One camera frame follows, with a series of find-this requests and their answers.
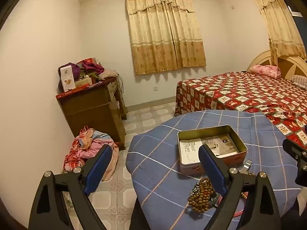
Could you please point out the white upright box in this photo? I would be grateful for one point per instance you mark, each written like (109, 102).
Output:
(67, 76)

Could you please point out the pale pink cloth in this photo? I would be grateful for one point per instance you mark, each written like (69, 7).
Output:
(108, 74)

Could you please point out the pile of colourful clothes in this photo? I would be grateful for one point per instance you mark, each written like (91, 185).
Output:
(81, 148)

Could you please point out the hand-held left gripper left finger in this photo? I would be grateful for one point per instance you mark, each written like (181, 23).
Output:
(98, 170)

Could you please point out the red cardboard box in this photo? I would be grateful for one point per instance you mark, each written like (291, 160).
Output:
(90, 60)

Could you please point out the beige patterned window curtain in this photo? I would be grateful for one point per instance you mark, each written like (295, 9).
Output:
(278, 24)
(165, 36)

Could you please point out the pink bangle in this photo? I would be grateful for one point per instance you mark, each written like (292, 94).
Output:
(241, 211)

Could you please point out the brown wooden cabinet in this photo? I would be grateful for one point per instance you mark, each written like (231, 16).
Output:
(91, 115)

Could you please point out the pink metal tin box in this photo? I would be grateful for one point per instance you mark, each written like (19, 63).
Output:
(191, 169)

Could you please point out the printed paper sheet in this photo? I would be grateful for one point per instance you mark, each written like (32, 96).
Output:
(191, 151)

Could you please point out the cream wooden headboard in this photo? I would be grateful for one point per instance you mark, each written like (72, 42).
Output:
(290, 67)

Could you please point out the red patterned bedspread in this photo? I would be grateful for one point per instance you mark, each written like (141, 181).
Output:
(244, 93)

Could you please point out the red flat box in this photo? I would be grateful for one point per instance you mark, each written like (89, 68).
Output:
(72, 92)

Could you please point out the striped pillow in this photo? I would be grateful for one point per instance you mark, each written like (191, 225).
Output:
(299, 81)

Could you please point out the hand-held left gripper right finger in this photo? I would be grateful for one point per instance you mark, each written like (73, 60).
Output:
(211, 166)

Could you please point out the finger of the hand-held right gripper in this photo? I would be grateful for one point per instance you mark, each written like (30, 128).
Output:
(293, 148)

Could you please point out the pink floral pillow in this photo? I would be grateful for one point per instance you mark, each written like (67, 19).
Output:
(265, 71)

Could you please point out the blue plaid tablecloth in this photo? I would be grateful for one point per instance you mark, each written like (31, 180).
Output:
(158, 153)

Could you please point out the silver metal clip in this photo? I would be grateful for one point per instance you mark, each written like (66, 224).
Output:
(246, 165)

